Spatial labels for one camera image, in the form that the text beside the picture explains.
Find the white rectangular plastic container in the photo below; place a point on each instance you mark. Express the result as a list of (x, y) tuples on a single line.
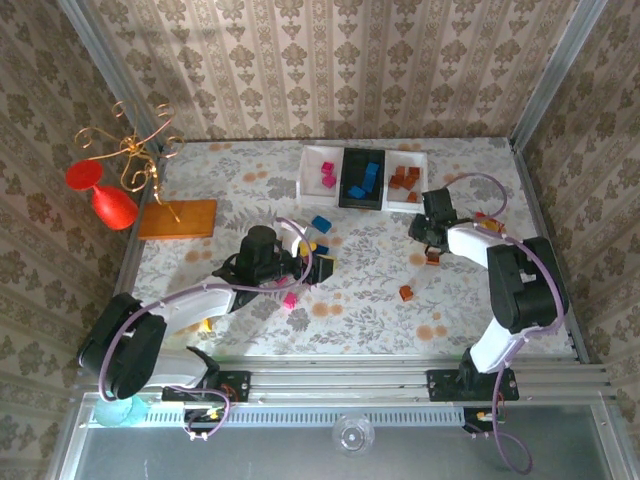
[(312, 192), (395, 206)]

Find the red yellow snack packet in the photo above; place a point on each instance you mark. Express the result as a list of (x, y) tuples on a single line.
[(487, 220)]

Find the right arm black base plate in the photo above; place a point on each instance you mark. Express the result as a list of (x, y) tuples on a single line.
[(440, 385)]

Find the blue lego brick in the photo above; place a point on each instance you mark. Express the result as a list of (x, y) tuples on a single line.
[(322, 248), (370, 184), (372, 170), (321, 223), (357, 191)]

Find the pink lego brick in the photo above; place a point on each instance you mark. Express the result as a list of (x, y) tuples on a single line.
[(328, 181), (282, 282), (327, 167), (290, 300)]

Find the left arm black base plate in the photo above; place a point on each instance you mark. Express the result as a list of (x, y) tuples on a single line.
[(240, 382)]

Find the yellow banana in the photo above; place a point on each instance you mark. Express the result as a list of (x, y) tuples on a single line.
[(205, 326)]

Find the aluminium table side rail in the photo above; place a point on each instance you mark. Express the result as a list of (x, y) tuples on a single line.
[(536, 200), (127, 255)]

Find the floral tablecloth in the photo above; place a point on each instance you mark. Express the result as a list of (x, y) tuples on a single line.
[(360, 330)]

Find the black rectangular plastic container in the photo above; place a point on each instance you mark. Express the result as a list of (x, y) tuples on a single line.
[(355, 170)]

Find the long aluminium mounting rail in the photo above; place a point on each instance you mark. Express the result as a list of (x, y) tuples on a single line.
[(340, 380)]

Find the teal plastic cup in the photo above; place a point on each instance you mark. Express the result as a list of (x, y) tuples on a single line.
[(120, 417)]

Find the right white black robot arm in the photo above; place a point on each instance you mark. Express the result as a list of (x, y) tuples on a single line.
[(470, 245)]

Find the aluminium frame post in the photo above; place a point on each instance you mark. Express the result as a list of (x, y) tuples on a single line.
[(118, 75), (552, 75)]

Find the wooden base board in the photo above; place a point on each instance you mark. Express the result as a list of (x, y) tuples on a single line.
[(195, 220)]

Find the orange lego brick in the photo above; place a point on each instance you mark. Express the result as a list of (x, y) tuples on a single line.
[(397, 174), (413, 173), (395, 184), (412, 197), (431, 260), (408, 184), (406, 293)]

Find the grey metal tray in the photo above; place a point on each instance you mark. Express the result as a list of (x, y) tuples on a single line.
[(250, 460)]

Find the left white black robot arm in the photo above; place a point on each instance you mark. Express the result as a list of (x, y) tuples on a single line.
[(200, 307)]

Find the red goblet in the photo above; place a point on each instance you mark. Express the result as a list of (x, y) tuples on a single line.
[(115, 207)]

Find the clear plastic cup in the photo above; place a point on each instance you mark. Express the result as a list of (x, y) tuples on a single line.
[(353, 436)]

